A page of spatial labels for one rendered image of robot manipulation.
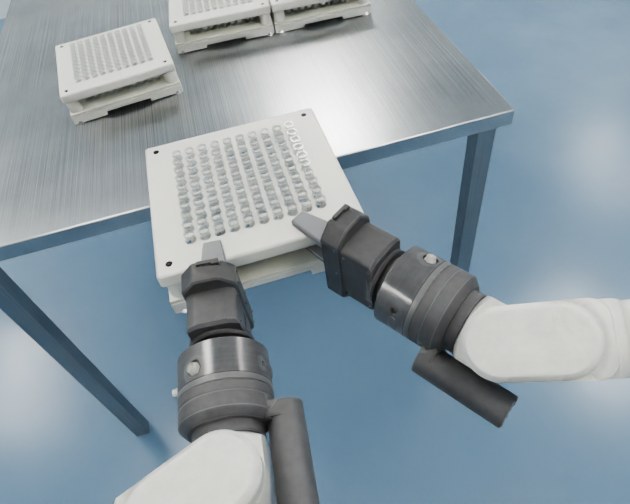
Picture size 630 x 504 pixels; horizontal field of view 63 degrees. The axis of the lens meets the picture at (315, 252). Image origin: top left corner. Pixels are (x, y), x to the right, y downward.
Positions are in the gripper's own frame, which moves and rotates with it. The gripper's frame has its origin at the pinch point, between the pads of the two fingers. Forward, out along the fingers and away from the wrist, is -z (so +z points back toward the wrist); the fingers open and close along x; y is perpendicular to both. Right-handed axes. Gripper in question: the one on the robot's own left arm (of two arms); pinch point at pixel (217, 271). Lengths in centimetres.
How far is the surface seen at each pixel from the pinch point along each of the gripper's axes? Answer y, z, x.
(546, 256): 96, -62, 109
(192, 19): -4, -87, 14
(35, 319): -48, -31, 43
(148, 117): -17, -61, 20
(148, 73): -15, -67, 14
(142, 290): -53, -86, 111
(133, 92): -19, -68, 18
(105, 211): -23.5, -33.8, 19.1
